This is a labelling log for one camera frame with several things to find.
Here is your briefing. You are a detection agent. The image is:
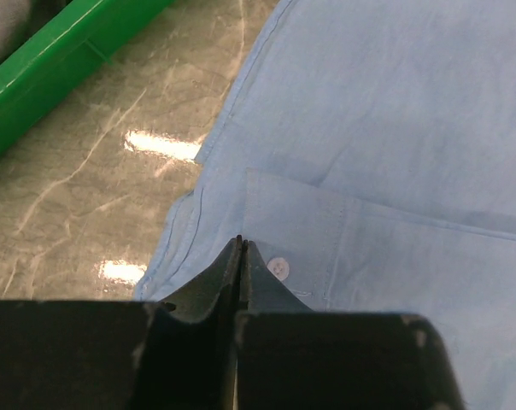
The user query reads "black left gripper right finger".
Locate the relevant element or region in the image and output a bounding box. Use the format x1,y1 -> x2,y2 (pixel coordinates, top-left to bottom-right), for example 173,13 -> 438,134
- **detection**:
236,242 -> 464,409

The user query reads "green plastic bin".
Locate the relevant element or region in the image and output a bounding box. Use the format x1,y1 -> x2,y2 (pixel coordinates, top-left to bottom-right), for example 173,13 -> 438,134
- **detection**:
0,0 -> 168,156

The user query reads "grey long sleeve shirt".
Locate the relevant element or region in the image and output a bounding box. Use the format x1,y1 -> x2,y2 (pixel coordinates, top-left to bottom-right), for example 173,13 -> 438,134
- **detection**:
0,0 -> 70,64

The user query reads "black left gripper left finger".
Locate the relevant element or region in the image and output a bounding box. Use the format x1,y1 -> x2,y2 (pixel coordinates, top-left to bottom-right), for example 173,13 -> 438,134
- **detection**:
0,237 -> 243,409

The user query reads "light blue long sleeve shirt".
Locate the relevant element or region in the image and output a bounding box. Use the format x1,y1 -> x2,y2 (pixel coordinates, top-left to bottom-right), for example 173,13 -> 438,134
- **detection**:
135,1 -> 516,409

